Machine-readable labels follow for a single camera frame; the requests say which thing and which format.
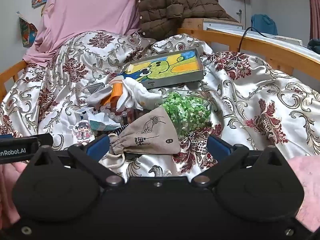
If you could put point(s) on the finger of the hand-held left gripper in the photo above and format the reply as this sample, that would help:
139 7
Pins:
45 140

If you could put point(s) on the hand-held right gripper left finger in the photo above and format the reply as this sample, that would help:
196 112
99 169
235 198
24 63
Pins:
98 143

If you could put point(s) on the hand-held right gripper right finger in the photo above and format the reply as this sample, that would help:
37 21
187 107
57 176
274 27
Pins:
218 146

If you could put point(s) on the cartoon figure card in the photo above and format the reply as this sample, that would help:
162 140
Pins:
82 131

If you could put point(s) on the clear plastic bag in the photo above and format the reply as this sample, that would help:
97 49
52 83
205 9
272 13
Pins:
102 122

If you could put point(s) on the black white striped sock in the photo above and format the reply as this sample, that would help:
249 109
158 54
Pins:
120 130

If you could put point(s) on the white cloth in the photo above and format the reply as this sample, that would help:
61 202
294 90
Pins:
135 92

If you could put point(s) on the metal tray with frog drawing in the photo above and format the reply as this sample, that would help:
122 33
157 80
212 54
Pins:
165 65

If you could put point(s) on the clear box of red beads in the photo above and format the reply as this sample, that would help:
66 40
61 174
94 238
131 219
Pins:
125 115

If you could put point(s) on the person's left leg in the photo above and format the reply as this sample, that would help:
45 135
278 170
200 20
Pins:
7 192

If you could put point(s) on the person's leg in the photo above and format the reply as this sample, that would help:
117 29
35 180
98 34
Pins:
307 180
7 192

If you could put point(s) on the clear bag of green pieces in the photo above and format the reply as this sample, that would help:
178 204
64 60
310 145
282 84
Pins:
187 110

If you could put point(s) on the grey foil packet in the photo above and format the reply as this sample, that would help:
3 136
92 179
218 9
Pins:
96 90

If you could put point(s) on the floral satin blanket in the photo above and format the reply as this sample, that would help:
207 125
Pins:
262 87

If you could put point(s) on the person's right leg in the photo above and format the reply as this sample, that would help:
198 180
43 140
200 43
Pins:
307 180

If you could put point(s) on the white mattress sheet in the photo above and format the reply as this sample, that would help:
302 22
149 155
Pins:
260 36

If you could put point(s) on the white power strip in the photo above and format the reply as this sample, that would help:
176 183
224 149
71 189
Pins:
287 40

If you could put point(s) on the blue hanging garment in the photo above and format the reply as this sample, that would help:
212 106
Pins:
263 25

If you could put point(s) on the pink bed sheet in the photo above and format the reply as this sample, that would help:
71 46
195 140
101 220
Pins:
87 10

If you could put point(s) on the dark teal cloth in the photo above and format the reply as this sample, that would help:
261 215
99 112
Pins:
314 46

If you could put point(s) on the brown puffer jacket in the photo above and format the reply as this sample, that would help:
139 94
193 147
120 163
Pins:
170 2

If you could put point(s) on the pink curtain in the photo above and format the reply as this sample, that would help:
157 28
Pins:
313 5

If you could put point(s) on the wooden bed frame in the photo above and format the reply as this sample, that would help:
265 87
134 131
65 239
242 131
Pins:
262 47

